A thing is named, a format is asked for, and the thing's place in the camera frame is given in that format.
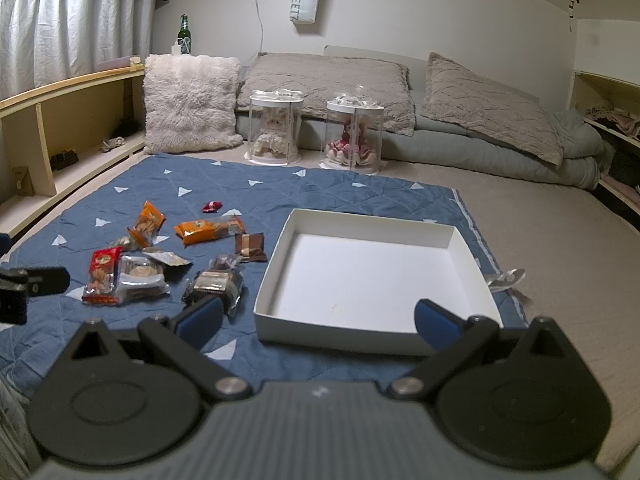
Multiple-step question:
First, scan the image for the wooden bedside shelf left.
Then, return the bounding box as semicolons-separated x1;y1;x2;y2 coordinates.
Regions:
1;58;144;238

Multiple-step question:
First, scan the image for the dark brown cake pack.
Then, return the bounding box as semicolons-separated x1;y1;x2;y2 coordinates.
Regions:
182;255;244;318

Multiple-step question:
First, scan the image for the small white label packet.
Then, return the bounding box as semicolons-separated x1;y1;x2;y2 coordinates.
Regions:
142;247;192;268

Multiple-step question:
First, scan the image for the blue quilted triangle mat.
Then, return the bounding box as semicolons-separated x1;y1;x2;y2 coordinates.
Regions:
1;155;497;396

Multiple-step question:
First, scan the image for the orange cookie pack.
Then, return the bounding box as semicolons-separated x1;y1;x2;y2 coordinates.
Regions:
127;200;165;248
174;216;245;246

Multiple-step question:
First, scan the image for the grey window curtain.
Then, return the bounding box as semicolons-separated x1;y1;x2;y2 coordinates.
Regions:
1;0;155;99

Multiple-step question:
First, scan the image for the beige textured pillow left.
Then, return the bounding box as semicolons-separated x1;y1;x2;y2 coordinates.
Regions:
236;53;416;136

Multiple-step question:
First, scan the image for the clear case red doll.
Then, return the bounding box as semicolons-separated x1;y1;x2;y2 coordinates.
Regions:
320;93;385;174

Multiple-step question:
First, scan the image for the brown wafer packet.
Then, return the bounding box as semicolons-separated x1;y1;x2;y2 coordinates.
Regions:
234;233;268;262

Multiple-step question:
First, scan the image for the beige textured pillow right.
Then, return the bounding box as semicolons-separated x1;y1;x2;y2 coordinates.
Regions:
421;52;564;167

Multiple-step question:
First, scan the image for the fluffy white pillow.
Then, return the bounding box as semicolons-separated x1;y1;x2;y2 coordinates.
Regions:
143;54;243;154

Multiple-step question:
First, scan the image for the clear case white doll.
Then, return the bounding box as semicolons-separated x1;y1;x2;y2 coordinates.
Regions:
245;89;304;166

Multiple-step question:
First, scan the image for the small red candy wrapper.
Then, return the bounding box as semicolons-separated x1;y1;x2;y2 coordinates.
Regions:
202;200;222;214

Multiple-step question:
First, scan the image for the white shallow cardboard box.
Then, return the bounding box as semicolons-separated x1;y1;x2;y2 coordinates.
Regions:
254;208;500;356

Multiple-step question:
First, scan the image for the red cookie snack pack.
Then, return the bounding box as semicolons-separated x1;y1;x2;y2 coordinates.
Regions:
81;246;122;306

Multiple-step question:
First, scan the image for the grey folded duvet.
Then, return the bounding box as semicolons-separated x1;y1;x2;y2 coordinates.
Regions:
234;108;616;191

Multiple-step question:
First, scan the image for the clear pastry pack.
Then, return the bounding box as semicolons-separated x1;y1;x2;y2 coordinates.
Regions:
115;255;170;304

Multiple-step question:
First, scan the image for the green glass bottle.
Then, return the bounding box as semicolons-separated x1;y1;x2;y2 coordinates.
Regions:
177;14;192;55

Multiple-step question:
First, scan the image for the wooden shelf right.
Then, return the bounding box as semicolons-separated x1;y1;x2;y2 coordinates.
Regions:
570;70;639;228

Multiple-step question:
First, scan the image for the beige textured pillow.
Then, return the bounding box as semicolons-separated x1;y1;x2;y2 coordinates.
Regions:
236;53;416;136
421;52;564;167

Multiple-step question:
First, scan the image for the green white candy pack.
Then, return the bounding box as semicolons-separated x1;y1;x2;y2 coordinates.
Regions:
110;235;137;252

